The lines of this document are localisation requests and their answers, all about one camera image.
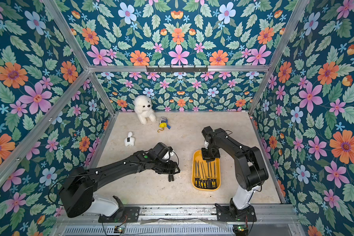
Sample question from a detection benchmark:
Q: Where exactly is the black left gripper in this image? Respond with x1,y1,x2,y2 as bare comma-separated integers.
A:
152,158,183,175

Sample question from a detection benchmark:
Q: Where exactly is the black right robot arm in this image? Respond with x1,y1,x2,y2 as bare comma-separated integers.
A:
201,126,268,221

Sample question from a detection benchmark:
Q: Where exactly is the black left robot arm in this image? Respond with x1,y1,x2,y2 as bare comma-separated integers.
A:
59,142,181,218

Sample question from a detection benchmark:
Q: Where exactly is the yellow plastic storage tray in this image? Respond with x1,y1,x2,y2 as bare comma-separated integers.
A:
192,150,221,191

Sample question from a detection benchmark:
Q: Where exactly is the yellow blue small toy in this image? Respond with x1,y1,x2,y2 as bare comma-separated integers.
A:
157,117,171,132

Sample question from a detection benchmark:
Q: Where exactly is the small white robot figurine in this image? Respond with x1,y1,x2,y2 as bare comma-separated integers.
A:
124,131,135,147

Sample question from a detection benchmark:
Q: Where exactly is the white plush seal toy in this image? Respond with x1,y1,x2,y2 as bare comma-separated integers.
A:
134,95,156,124

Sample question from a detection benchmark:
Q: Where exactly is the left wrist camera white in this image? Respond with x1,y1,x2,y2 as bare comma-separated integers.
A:
162,151,174,161

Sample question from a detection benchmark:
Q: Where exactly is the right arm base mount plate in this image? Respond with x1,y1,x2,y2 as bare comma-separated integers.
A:
214,204,257,222

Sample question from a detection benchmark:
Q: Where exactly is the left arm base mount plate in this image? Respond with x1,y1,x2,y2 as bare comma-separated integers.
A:
98,206,140,223

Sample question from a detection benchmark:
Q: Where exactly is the black wall hook rail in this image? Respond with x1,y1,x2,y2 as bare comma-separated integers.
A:
146,65,208,73

